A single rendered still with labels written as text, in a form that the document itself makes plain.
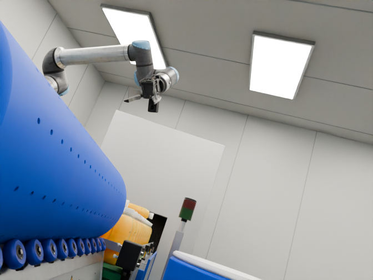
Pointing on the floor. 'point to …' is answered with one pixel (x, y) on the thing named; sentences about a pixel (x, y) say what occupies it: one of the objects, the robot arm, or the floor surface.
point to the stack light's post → (174, 248)
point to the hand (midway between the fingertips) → (139, 103)
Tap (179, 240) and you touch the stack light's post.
